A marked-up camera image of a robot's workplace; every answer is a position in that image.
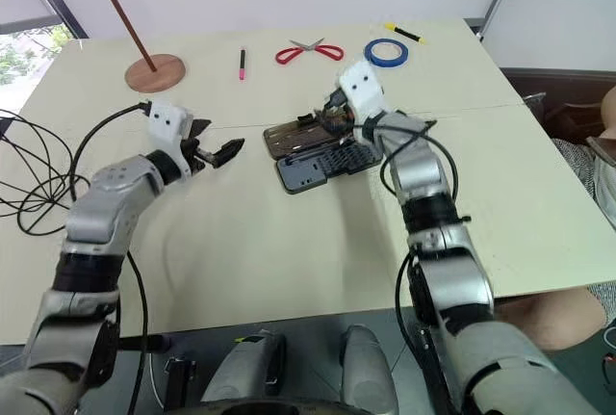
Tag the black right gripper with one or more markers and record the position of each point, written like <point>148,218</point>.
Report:
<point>339,108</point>

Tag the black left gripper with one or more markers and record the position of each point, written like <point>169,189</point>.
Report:
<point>199,155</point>

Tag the small dark object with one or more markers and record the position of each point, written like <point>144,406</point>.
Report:
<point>306,119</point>

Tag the dark round robot base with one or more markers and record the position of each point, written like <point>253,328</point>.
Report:
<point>269,409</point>

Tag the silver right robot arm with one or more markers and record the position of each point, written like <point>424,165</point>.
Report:
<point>423,169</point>

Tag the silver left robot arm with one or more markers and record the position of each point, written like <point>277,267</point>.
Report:
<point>110,203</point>

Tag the dark screwdriver bit case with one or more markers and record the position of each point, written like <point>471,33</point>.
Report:
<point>308,172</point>

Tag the blue tape roll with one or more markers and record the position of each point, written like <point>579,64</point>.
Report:
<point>371,55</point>

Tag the pink and black marker pen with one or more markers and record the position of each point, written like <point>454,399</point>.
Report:
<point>242,64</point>

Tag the wooden disc stand with pole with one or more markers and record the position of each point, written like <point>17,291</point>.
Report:
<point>155,73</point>

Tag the yellow and black pen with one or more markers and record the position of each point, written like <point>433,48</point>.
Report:
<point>405,33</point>

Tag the grey rounded robot leg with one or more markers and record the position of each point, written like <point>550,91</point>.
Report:
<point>250,367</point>
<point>366,371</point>

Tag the dark brown sofa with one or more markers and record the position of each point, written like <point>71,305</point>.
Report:
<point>563,90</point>

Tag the white partition board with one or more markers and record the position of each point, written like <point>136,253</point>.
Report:
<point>558,6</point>

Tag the person grey patterned clothing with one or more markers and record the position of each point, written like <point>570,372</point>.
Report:
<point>584,174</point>

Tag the person bare leg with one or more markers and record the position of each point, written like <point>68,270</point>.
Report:
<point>548,319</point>

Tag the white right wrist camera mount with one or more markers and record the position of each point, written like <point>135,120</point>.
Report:
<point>361,87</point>

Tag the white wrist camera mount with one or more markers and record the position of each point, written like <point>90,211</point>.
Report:
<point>361,87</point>
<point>166,121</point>

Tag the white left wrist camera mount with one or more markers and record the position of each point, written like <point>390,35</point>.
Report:
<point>166,121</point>

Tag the black metal bracket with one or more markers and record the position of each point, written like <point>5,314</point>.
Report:
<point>179,381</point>

